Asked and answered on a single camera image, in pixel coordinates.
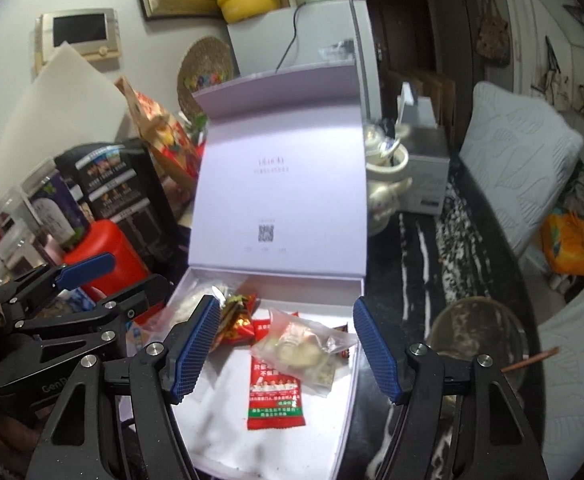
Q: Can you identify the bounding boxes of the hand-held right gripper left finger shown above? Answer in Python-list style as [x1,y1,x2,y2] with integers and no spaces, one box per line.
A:
[24,295,221,480]

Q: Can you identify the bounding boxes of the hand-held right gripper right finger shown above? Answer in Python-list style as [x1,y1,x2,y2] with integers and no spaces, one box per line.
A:
[353,296,548,480]

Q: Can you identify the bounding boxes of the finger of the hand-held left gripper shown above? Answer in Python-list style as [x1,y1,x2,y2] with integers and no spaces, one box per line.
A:
[0,253,115,307]
[0,275,173,377]

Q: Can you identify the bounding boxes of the clear white snack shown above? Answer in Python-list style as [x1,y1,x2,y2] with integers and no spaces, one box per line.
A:
[172,285,233,331]

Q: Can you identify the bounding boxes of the red gold candy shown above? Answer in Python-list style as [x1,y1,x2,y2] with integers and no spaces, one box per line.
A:
[219,296,260,346]

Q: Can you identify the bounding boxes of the clear plastic snack bag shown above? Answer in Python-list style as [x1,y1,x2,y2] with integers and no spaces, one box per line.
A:
[251,309,359,398]

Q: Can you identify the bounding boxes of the red snack packet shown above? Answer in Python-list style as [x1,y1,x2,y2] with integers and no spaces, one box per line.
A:
[246,310,307,431]

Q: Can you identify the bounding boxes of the white gift box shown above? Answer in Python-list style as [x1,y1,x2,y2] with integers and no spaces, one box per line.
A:
[164,59,370,480]

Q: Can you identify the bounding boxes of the person's left hand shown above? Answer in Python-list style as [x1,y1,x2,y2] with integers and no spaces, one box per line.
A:
[0,405,52,480]

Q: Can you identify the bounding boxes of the red canister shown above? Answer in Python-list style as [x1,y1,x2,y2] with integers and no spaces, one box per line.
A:
[63,219,150,301]

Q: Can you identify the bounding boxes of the clear jar with lid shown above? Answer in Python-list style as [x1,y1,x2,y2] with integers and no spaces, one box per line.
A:
[0,222,65,268]

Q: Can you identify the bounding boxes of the black printed box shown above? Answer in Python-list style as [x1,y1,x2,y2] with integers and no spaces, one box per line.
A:
[54,140,183,281]

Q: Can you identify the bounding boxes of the glass cup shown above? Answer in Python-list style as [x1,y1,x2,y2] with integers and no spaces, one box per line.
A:
[429,297,535,411]

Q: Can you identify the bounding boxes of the wooden stick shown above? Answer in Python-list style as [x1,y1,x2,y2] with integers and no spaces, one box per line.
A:
[499,346,560,373]

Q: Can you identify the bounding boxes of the red patterned paper bag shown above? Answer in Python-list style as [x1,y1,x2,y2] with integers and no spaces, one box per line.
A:
[116,76,207,186]

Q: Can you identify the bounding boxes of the white foam board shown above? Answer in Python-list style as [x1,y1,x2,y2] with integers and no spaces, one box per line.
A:
[0,44,130,186]

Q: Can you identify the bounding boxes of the white tissue box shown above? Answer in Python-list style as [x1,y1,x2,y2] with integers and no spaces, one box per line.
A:
[397,82,450,216]

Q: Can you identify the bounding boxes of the orange bag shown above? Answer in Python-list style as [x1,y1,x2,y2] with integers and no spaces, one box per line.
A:
[541,210,584,277]

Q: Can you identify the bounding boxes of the woven round plate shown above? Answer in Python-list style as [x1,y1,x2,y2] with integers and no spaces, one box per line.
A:
[177,36,235,116]

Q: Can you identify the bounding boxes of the brown paper bags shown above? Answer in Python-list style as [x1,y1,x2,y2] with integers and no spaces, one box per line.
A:
[387,67,458,131]

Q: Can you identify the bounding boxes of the white refrigerator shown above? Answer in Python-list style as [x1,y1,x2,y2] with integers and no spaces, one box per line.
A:
[227,0,383,121]

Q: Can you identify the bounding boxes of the silver foil bag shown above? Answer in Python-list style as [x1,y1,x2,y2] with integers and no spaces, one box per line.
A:
[318,40,357,61]

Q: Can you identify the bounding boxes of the brown door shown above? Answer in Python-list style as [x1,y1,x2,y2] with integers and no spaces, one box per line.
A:
[362,0,435,78]

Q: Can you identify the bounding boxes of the floral hanging bag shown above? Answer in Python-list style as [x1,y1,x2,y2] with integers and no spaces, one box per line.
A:
[474,0,512,67]

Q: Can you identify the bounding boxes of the wall intercom panel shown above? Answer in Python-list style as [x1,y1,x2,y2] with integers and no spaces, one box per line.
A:
[36,8,122,73]

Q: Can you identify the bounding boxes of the black power cable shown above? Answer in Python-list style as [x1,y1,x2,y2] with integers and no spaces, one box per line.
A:
[274,2,307,73]

